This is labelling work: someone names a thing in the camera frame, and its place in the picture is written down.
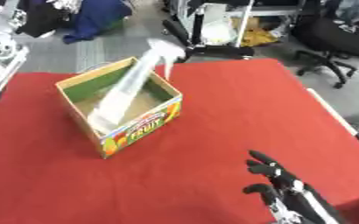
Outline blue cloth bundle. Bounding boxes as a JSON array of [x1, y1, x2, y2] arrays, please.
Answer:
[[61, 0, 134, 45]]

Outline clear plastic spray bottle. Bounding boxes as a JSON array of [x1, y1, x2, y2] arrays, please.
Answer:
[[86, 38, 187, 136]]

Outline yellow bag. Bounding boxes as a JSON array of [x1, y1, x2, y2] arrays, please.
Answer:
[[239, 26, 281, 48]]

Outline tan cardboard box green inside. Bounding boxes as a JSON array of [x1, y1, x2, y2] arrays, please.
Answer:
[[53, 56, 185, 160]]

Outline black office chair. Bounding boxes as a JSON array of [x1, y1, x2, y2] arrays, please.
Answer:
[[291, 16, 359, 90]]

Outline white machine with wheel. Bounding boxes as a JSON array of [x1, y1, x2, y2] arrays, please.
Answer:
[[0, 0, 32, 102]]

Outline white metal frame stand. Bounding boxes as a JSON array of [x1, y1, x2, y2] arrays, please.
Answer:
[[161, 0, 312, 64]]

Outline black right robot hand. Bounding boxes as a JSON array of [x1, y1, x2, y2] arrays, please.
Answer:
[[241, 150, 351, 224]]

